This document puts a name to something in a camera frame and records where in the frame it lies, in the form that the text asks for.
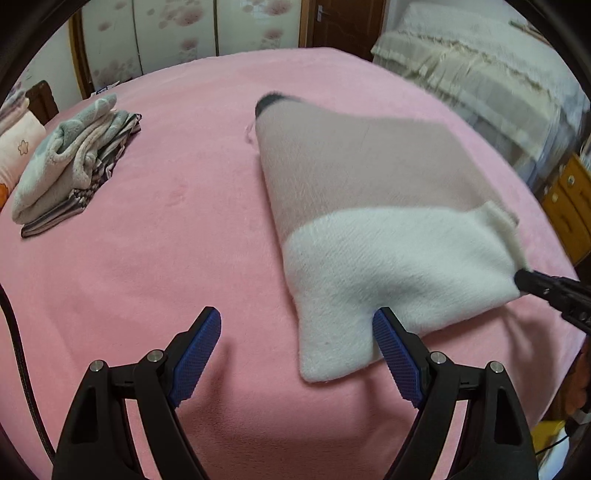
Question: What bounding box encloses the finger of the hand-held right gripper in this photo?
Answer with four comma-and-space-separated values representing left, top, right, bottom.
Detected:
514, 268, 591, 330

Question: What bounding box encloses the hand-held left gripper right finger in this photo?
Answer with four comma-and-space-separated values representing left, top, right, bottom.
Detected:
372, 306, 539, 480

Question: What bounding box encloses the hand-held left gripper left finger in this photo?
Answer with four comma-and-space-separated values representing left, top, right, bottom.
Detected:
52, 306, 222, 480

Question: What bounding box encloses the colour-block knit sweater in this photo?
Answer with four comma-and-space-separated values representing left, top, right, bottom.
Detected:
255, 91, 528, 384

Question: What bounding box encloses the yellow wooden cabinet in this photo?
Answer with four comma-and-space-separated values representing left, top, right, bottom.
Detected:
540, 154, 591, 266

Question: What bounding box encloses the pink fleece bed blanket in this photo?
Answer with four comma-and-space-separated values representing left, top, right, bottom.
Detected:
0, 46, 581, 480

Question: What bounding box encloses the striped folded garment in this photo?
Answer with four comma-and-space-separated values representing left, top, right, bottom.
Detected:
21, 110, 143, 239

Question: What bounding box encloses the grey-green fleece garment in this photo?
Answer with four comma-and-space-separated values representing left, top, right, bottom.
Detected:
11, 93, 120, 224

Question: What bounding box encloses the peach flower-print pillow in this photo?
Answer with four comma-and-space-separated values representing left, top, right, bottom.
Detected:
0, 110, 48, 210

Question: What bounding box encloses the striped folded quilt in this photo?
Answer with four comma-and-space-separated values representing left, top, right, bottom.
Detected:
0, 89, 31, 134

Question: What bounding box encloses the floral sliding-door wardrobe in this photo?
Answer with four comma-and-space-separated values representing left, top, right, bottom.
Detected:
68, 0, 306, 99

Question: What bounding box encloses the brown wooden door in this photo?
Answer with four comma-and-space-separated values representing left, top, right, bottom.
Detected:
307, 0, 387, 62

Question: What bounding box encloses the black cable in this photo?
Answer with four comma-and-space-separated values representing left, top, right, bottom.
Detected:
0, 284, 57, 464

